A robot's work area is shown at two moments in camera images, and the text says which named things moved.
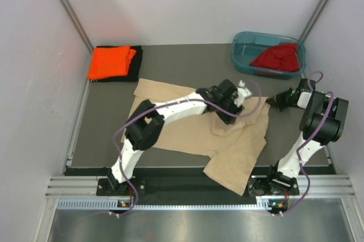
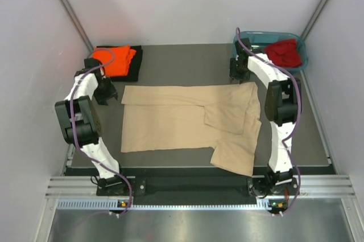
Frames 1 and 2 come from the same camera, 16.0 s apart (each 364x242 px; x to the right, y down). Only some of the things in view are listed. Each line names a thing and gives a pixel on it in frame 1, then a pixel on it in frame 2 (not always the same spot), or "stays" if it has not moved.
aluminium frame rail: x=310 y=187 stays
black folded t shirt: x=135 y=66 stays
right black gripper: x=277 y=101 → x=233 y=75
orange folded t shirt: x=110 y=61 stays
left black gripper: x=234 y=109 → x=111 y=92
